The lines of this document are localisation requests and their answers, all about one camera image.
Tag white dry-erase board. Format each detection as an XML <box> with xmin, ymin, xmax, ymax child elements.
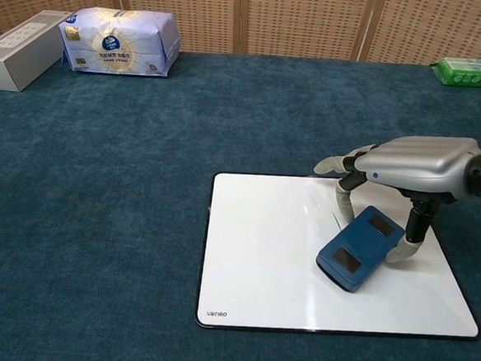
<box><xmin>194</xmin><ymin>168</ymin><xmax>481</xmax><ymax>349</ymax></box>

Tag long grey power strip box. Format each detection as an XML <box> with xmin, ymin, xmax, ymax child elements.
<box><xmin>0</xmin><ymin>6</ymin><xmax>74</xmax><ymax>96</ymax></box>

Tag green wet wipes pack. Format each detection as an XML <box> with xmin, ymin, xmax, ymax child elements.
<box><xmin>431</xmin><ymin>54</ymin><xmax>481</xmax><ymax>89</ymax></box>

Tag white and blue tissue pack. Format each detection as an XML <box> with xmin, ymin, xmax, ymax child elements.
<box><xmin>55</xmin><ymin>4</ymin><xmax>184</xmax><ymax>80</ymax></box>

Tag blue whiteboard eraser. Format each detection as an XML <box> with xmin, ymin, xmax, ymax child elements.
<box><xmin>313</xmin><ymin>201</ymin><xmax>408</xmax><ymax>298</ymax></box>

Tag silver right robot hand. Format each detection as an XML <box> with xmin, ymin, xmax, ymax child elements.
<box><xmin>307</xmin><ymin>126</ymin><xmax>481</xmax><ymax>270</ymax></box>

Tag teal carpet table cover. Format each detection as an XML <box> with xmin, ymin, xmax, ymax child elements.
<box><xmin>0</xmin><ymin>34</ymin><xmax>481</xmax><ymax>361</ymax></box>

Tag wooden rattan folding screen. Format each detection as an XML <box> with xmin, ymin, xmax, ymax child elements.
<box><xmin>0</xmin><ymin>0</ymin><xmax>481</xmax><ymax>75</ymax></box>

